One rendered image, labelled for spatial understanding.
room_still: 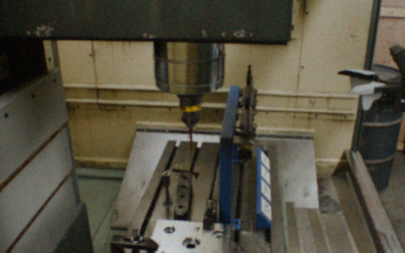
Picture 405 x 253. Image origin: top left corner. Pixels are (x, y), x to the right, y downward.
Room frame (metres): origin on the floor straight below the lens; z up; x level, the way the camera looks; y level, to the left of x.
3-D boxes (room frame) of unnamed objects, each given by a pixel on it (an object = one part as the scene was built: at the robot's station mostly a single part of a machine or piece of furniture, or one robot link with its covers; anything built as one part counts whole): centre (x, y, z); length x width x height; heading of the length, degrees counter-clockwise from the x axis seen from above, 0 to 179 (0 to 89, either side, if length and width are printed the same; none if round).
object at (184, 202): (1.20, 0.09, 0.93); 0.26 x 0.05 x 0.06; 179
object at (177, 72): (0.88, 0.04, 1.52); 0.16 x 0.16 x 0.12
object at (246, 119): (1.15, -0.11, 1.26); 0.04 x 0.04 x 0.07
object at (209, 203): (1.02, 0.00, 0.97); 0.13 x 0.03 x 0.15; 174
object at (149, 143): (1.53, -0.03, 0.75); 0.89 x 0.70 x 0.26; 84
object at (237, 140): (1.09, -0.11, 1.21); 0.07 x 0.05 x 0.01; 84
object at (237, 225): (1.10, -0.05, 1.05); 0.10 x 0.05 x 0.30; 84
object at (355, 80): (1.00, -0.37, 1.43); 0.09 x 0.03 x 0.06; 48
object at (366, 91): (0.88, -0.36, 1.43); 0.09 x 0.03 x 0.06; 120
